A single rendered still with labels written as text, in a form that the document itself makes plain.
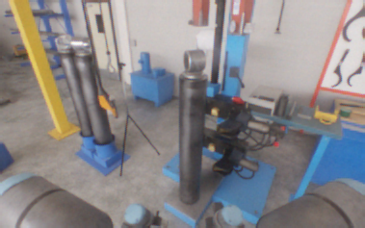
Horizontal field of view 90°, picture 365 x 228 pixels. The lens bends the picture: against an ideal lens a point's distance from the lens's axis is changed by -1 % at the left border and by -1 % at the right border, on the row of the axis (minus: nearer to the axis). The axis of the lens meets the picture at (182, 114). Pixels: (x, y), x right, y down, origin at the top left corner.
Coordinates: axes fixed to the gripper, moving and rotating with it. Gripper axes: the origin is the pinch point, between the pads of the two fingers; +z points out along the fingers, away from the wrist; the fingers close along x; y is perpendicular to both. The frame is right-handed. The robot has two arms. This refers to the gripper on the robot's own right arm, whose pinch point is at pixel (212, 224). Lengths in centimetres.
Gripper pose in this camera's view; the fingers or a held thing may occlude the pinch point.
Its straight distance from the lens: 131.4
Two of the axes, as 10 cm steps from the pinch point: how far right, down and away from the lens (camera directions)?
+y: 0.9, 7.9, -6.0
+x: 9.8, 0.3, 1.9
